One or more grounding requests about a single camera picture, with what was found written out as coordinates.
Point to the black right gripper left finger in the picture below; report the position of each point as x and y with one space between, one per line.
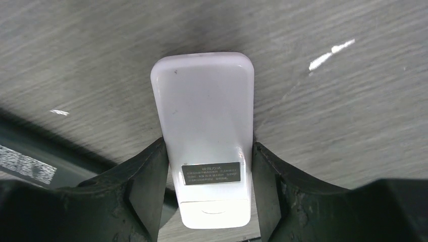
122 204

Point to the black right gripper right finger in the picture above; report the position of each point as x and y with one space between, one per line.
293 205

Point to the white remote control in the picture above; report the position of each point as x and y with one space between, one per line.
205 108

